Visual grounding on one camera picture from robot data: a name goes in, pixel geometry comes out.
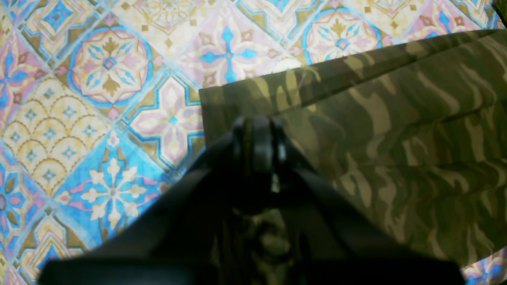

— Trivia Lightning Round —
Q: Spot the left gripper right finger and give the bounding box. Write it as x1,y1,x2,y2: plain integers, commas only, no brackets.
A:
253,117,465,285

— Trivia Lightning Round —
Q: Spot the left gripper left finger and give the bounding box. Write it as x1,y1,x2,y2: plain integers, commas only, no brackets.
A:
38,118,252,285

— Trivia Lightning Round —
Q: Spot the camouflage T-shirt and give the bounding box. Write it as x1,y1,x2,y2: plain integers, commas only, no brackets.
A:
199,29,507,285

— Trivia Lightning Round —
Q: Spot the patterned tile tablecloth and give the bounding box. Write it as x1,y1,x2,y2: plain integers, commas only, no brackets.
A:
1,0,506,285

